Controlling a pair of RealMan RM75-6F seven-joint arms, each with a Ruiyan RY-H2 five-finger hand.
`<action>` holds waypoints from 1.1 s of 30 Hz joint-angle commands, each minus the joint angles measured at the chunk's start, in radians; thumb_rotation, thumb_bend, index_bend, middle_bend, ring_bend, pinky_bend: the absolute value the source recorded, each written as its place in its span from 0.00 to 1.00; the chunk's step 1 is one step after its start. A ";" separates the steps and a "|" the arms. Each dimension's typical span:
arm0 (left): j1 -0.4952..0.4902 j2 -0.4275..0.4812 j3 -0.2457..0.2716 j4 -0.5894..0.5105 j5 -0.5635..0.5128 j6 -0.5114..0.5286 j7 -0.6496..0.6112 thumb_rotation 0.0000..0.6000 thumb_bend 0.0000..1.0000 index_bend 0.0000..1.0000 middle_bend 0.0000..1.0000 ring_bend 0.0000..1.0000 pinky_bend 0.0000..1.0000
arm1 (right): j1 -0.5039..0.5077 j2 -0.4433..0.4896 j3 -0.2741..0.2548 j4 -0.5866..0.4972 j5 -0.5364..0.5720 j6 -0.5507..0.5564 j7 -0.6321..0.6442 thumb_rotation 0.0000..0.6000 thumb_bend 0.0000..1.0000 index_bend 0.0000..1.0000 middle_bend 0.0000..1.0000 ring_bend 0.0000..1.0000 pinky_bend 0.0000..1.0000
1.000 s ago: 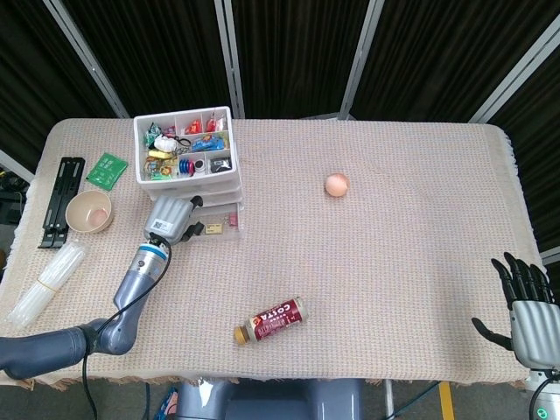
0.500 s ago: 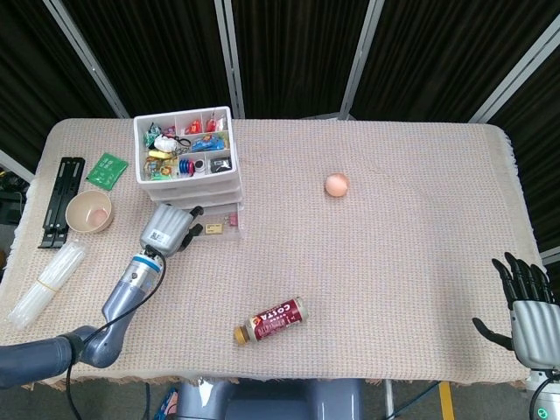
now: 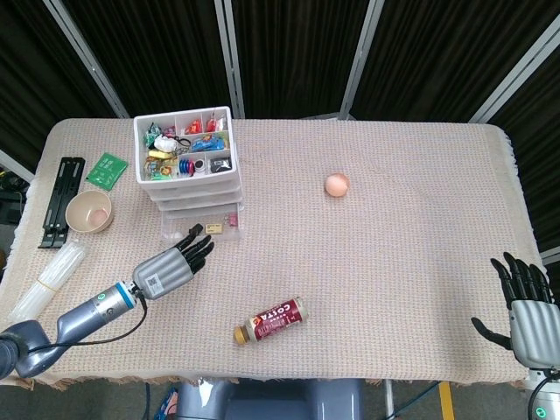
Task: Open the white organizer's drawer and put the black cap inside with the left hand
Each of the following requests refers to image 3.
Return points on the black white round cap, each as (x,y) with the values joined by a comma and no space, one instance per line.
(199,166)

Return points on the clear plastic tube bundle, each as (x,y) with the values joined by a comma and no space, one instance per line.
(48,280)

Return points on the red Costa coffee bottle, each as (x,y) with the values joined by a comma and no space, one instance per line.
(275,320)

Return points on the brown eggshell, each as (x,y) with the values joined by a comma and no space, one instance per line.
(337,185)

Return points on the white drawer organizer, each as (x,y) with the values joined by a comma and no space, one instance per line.
(140,172)

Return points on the green sachet packet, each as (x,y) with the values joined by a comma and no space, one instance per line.
(107,171)

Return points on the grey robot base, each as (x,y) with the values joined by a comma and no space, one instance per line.
(271,400)

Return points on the blue disc stack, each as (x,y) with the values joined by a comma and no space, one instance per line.
(184,166)

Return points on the beige bowl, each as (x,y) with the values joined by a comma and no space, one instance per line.
(79,219)

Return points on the metal table leg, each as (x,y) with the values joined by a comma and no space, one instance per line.
(388,398)

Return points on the red snack packet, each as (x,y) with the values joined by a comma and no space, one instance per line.
(192,127)

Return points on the small white ball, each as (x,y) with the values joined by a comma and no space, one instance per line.
(177,235)

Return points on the beige woven tablecloth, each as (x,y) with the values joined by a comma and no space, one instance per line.
(328,254)

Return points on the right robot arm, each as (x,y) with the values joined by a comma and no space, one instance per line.
(547,400)

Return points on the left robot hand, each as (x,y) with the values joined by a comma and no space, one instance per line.
(164,273)

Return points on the colourful cartoon packet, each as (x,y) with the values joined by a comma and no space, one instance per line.
(158,168)

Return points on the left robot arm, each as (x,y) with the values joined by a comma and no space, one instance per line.
(87,312)

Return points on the aluminium partition post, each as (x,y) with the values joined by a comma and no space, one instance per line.
(15,167)
(551,255)
(516,74)
(362,57)
(88,59)
(230,57)

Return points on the blue snack packet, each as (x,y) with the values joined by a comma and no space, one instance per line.
(205,143)

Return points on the colourful printed bag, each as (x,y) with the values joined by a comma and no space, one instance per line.
(168,404)

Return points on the yellow candy packet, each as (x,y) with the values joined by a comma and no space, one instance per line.
(158,154)

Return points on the red white packet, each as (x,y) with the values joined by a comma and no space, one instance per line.
(213,123)

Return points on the black folding stand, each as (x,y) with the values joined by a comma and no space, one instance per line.
(65,184)

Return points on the green candy wrapper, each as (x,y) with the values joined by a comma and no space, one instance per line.
(153,131)

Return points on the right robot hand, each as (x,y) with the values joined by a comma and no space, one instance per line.
(536,334)

